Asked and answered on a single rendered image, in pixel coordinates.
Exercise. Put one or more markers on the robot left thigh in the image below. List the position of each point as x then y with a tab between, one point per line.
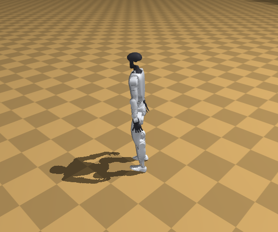
136	136

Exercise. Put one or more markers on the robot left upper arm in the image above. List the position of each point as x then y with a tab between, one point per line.
133	82

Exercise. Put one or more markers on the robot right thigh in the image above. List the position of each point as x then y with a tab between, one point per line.
142	134

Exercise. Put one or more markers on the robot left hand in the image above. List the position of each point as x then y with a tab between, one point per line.
137	127

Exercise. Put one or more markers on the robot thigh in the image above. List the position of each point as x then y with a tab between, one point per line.
142	134
136	136

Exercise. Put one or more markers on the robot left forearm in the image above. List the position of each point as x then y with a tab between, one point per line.
134	108

